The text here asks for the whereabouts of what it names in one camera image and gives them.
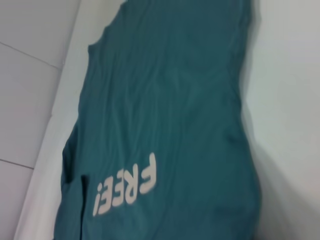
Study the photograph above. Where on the teal blue printed t-shirt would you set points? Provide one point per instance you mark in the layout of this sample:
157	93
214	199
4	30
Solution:
175	100

